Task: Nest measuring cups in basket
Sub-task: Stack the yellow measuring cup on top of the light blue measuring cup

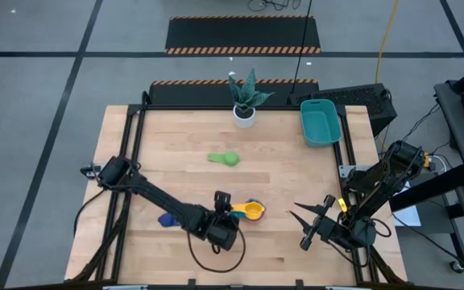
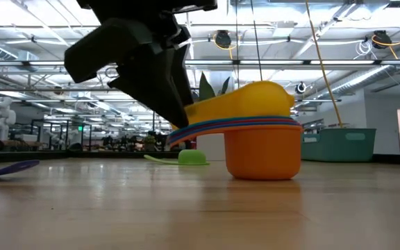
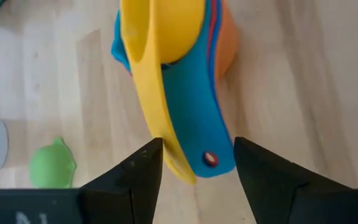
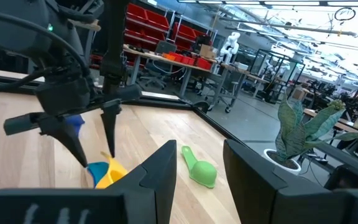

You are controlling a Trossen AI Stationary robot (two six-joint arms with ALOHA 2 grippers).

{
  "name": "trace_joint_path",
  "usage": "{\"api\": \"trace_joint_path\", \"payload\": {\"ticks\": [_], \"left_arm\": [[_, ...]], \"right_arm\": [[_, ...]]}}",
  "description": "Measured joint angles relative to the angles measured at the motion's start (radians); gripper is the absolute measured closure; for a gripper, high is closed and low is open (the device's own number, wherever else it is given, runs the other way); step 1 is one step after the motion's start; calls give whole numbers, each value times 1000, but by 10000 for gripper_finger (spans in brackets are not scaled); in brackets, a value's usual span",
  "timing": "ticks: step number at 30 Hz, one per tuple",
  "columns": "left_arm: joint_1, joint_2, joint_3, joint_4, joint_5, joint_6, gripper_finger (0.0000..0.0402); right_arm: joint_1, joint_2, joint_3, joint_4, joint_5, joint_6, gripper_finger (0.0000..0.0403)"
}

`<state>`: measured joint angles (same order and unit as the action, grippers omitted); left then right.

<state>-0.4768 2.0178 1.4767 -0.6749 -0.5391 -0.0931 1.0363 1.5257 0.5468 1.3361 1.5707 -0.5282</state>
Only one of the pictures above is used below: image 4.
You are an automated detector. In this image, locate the green snake plant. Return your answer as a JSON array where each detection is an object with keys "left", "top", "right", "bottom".
[{"left": 274, "top": 93, "right": 358, "bottom": 162}]

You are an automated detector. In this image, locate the green measuring cup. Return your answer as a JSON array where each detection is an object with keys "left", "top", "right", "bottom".
[{"left": 181, "top": 145, "right": 218, "bottom": 189}]

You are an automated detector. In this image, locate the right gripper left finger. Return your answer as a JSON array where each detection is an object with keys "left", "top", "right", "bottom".
[{"left": 0, "top": 139, "right": 177, "bottom": 224}]

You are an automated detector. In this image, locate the red storage bin rack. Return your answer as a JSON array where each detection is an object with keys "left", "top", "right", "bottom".
[{"left": 124, "top": 2, "right": 214, "bottom": 71}]

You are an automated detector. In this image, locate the indigo small measuring cup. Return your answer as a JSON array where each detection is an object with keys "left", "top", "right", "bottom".
[{"left": 65, "top": 114, "right": 86, "bottom": 138}]

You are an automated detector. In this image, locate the white round plant pot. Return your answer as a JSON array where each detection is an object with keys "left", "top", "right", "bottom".
[{"left": 262, "top": 148, "right": 302, "bottom": 175}]

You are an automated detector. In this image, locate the teal measuring cup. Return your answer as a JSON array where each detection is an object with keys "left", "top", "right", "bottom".
[{"left": 87, "top": 161, "right": 110, "bottom": 189}]

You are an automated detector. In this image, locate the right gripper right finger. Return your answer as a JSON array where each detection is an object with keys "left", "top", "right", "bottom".
[{"left": 223, "top": 139, "right": 358, "bottom": 224}]

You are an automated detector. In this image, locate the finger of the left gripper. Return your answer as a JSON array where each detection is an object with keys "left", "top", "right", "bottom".
[
  {"left": 39, "top": 116, "right": 88, "bottom": 169},
  {"left": 100, "top": 99, "right": 122, "bottom": 159}
]

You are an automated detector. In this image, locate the grey workbench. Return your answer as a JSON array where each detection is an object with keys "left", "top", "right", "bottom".
[{"left": 122, "top": 45, "right": 270, "bottom": 106}]

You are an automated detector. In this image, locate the yellow measuring cup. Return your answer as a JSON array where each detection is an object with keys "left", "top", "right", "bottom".
[{"left": 94, "top": 151, "right": 129, "bottom": 190}]

